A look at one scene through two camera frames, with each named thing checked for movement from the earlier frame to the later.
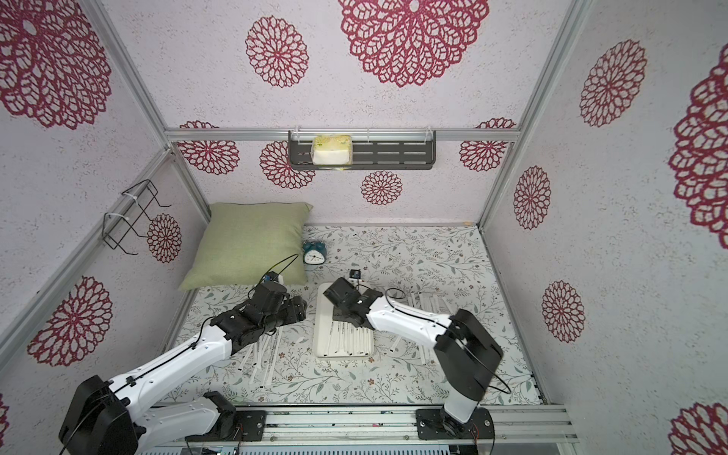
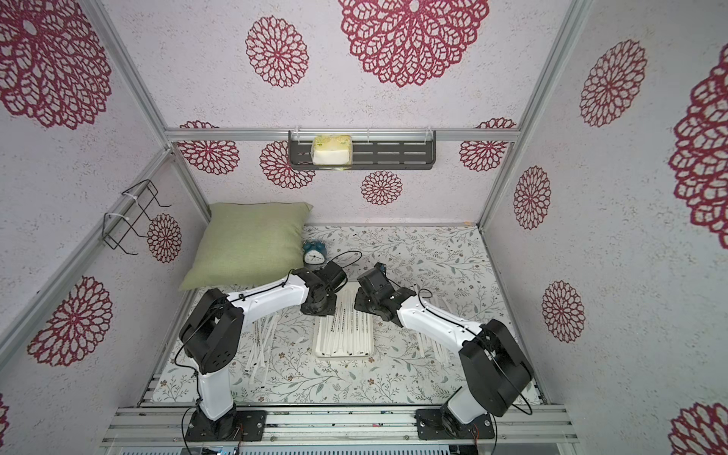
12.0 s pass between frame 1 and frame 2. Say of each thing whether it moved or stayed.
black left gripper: moved
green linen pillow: stayed
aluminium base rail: stayed
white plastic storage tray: stayed
